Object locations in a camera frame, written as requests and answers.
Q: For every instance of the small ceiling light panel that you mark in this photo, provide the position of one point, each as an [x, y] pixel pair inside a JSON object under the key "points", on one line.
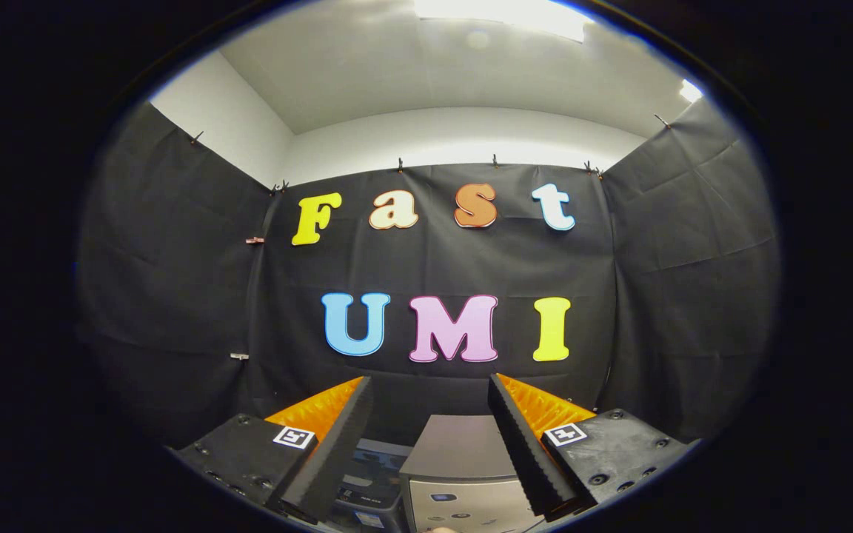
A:
{"points": [[691, 90]]}

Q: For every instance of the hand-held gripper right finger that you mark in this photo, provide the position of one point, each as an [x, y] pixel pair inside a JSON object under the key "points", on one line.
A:
{"points": [[526, 451]]}

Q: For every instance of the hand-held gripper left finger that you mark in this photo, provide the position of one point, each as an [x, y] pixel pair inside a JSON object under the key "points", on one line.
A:
{"points": [[338, 437]]}

